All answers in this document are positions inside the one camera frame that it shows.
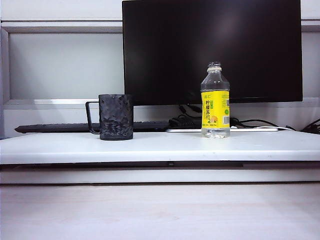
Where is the black computer monitor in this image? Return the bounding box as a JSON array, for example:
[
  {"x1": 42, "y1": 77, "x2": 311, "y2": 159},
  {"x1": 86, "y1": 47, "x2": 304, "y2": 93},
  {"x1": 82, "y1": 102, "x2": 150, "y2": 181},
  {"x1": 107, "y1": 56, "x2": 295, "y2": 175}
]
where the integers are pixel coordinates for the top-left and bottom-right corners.
[{"x1": 121, "y1": 0, "x2": 304, "y2": 106}]

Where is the black textured mug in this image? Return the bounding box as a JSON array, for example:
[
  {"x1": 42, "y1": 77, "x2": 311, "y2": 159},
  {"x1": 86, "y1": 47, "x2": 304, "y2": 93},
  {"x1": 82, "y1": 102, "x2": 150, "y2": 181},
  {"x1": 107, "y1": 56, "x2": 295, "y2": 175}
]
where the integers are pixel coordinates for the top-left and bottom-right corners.
[{"x1": 85, "y1": 93, "x2": 134, "y2": 141}]

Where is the black monitor cable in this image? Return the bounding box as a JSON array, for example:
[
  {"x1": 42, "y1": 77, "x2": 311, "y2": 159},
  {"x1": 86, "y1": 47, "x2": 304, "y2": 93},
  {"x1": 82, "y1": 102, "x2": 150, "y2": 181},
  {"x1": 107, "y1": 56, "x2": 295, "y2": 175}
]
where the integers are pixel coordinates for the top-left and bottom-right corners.
[{"x1": 178, "y1": 104, "x2": 202, "y2": 119}]

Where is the black power adapter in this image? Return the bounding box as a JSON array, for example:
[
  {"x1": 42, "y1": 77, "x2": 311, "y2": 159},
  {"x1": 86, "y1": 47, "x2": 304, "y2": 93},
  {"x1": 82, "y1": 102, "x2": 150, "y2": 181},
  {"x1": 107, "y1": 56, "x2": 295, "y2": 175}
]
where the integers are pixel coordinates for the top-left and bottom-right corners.
[{"x1": 168, "y1": 114, "x2": 203, "y2": 129}]

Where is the black keyboard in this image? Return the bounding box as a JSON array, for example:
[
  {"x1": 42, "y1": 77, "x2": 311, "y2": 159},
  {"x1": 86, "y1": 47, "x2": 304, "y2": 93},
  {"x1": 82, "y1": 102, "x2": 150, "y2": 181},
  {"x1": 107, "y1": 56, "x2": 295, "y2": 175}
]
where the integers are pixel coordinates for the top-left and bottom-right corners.
[{"x1": 14, "y1": 120, "x2": 171, "y2": 134}]

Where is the white raised platform board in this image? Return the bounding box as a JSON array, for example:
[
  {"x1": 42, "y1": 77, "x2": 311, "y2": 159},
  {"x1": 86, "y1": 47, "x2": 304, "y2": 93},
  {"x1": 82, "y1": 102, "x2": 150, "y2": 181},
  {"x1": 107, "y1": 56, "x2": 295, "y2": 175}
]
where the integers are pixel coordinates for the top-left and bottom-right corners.
[{"x1": 0, "y1": 129, "x2": 320, "y2": 165}]

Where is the clear bottle yellow label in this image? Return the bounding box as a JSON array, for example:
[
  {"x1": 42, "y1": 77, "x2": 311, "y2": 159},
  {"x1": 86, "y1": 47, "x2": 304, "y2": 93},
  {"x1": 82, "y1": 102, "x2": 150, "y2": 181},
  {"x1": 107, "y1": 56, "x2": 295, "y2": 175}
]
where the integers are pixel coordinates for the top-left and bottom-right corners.
[{"x1": 200, "y1": 61, "x2": 231, "y2": 140}]

